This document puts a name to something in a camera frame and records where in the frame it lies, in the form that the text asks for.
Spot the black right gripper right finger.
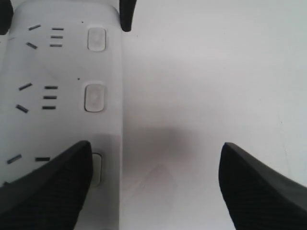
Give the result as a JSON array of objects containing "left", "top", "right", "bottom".
[{"left": 218, "top": 142, "right": 307, "bottom": 230}]

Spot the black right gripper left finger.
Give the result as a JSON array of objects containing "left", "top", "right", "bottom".
[{"left": 0, "top": 141, "right": 93, "bottom": 230}]

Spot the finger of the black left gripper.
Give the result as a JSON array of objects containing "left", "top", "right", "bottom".
[
  {"left": 119, "top": 0, "right": 137, "bottom": 32},
  {"left": 0, "top": 0, "right": 13, "bottom": 35}
]

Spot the white five-outlet power strip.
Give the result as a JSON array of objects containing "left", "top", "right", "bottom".
[{"left": 0, "top": 0, "right": 122, "bottom": 230}]

